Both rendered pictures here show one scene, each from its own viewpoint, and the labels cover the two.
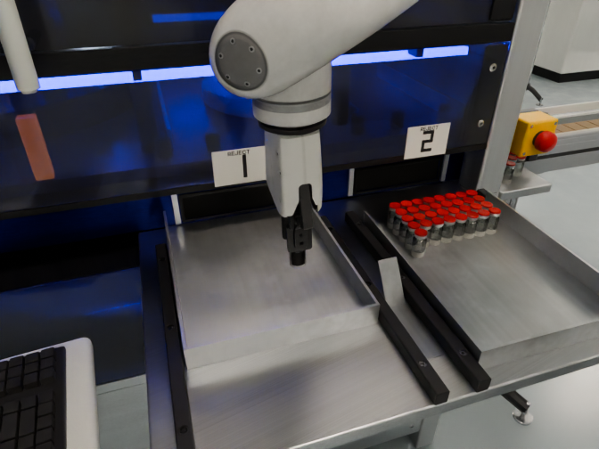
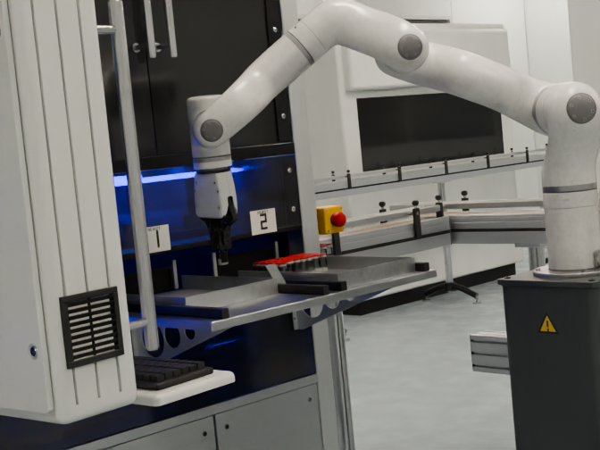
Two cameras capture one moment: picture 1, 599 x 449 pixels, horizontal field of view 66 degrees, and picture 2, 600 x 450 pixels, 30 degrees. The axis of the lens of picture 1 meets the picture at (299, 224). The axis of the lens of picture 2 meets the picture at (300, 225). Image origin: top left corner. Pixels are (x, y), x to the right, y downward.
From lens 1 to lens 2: 2.01 m
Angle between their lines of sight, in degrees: 37
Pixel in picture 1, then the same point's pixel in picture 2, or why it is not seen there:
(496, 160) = (312, 237)
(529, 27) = (302, 145)
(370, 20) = (255, 110)
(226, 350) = (204, 302)
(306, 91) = (224, 150)
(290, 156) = (221, 181)
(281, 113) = (215, 162)
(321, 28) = (241, 113)
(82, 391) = not seen: hidden behind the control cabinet
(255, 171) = (163, 243)
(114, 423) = not seen: outside the picture
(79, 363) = not seen: hidden behind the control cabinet
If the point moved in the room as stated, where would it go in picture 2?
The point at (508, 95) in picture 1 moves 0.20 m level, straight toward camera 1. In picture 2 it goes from (304, 188) to (307, 192)
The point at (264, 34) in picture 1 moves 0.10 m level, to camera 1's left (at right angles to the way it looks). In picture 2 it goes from (221, 118) to (176, 121)
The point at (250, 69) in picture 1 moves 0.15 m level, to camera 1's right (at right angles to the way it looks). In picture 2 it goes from (216, 132) to (281, 126)
